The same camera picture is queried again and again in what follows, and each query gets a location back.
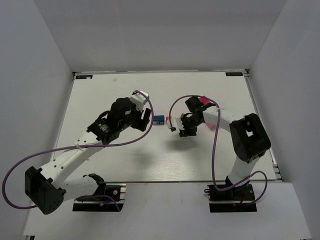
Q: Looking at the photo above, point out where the dark blue wood block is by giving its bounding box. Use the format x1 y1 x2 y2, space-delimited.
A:
153 115 165 122

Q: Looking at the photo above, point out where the pink plastic box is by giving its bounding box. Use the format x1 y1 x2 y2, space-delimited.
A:
198 97 218 131

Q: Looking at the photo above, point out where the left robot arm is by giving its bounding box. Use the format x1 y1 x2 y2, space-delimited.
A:
24 91 154 215

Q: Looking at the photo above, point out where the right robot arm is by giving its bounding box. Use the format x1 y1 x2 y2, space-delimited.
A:
175 95 271 200

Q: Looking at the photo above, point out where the right blue table label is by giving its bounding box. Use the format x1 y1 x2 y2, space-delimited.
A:
225 72 243 77

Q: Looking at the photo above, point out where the blue table label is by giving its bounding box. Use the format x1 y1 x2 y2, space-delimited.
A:
225 72 243 77
75 75 93 80

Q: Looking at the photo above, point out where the left blue table label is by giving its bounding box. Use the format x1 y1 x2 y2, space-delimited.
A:
75 75 93 80

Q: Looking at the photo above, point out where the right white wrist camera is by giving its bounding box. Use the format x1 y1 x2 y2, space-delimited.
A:
167 117 185 132

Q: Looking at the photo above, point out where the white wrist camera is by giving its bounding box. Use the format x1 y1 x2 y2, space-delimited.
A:
167 117 185 132
130 91 150 112

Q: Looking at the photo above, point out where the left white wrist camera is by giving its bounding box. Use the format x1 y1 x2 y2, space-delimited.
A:
130 91 150 112

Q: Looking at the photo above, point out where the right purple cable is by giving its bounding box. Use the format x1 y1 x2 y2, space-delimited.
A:
168 94 269 206

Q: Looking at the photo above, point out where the purple cable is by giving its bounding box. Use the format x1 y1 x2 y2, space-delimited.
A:
168 94 269 206
2 89 154 211

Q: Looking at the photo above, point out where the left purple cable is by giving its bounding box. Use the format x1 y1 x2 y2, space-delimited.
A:
2 89 154 211

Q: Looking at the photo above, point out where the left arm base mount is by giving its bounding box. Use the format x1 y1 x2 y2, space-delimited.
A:
72 173 126 213

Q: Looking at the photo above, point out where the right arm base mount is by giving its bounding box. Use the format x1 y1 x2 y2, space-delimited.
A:
204 184 257 213

